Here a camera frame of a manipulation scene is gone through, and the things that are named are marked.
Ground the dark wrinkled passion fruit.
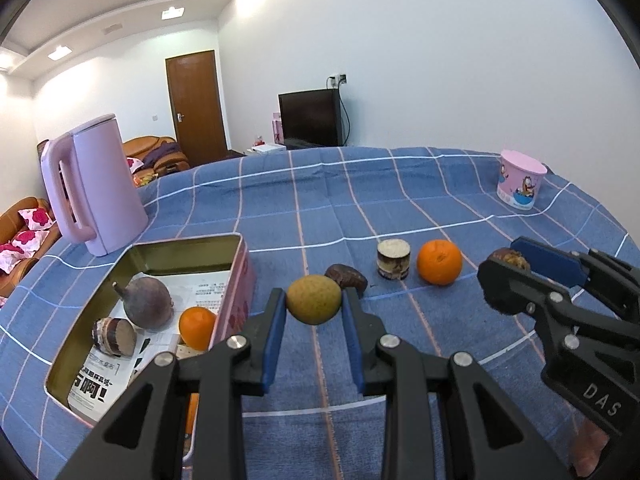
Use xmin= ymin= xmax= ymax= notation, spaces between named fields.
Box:
xmin=324 ymin=263 xmax=369 ymax=292

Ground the cut taro piece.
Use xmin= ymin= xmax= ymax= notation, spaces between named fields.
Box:
xmin=91 ymin=317 xmax=137 ymax=358
xmin=376 ymin=239 xmax=412 ymax=279

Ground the black television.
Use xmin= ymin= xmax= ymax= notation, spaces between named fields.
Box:
xmin=278 ymin=89 xmax=346 ymax=148

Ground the pink metal tin box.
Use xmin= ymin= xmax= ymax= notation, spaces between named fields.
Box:
xmin=44 ymin=233 xmax=257 ymax=466

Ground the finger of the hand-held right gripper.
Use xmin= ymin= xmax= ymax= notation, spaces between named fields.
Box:
xmin=477 ymin=257 xmax=588 ymax=361
xmin=512 ymin=237 xmax=640 ymax=323

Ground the blue checked tablecloth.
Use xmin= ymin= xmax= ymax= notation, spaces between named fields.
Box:
xmin=0 ymin=146 xmax=640 ymax=480

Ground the yellow-green round fruit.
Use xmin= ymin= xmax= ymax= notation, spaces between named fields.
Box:
xmin=286 ymin=275 xmax=343 ymax=325

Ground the long brown leather sofa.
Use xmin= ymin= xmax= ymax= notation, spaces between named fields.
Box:
xmin=0 ymin=196 xmax=63 ymax=306

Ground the white television stand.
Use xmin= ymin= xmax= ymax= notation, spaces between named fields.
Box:
xmin=245 ymin=141 xmax=288 ymax=156

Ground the brown wooden door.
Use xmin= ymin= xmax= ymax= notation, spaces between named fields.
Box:
xmin=165 ymin=50 xmax=228 ymax=166

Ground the purple electric kettle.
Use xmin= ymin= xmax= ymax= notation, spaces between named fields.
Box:
xmin=40 ymin=113 xmax=150 ymax=258

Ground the person's right hand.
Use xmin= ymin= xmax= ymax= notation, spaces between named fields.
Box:
xmin=572 ymin=417 xmax=613 ymax=478

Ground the small brown fruit piece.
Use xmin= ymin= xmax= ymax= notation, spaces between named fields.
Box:
xmin=487 ymin=247 xmax=531 ymax=273

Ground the purple beetroot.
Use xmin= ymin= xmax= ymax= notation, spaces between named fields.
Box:
xmin=111 ymin=276 xmax=176 ymax=332

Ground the pink cartoon cup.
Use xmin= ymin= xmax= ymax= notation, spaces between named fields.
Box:
xmin=496 ymin=149 xmax=548 ymax=210

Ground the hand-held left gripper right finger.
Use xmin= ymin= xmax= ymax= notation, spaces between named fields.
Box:
xmin=341 ymin=287 xmax=573 ymax=480

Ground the black power cable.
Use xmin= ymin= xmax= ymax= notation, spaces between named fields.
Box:
xmin=340 ymin=85 xmax=350 ymax=147

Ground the large orange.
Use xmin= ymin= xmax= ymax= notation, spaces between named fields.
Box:
xmin=416 ymin=239 xmax=463 ymax=286

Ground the printed paper leaflet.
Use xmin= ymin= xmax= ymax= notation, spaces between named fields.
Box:
xmin=67 ymin=272 xmax=233 ymax=423

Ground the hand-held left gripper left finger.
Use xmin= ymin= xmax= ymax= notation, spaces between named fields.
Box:
xmin=57 ymin=287 xmax=288 ymax=480

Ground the white pink flowered pillow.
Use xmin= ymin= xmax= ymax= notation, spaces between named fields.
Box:
xmin=19 ymin=207 xmax=56 ymax=231
xmin=0 ymin=230 xmax=48 ymax=273

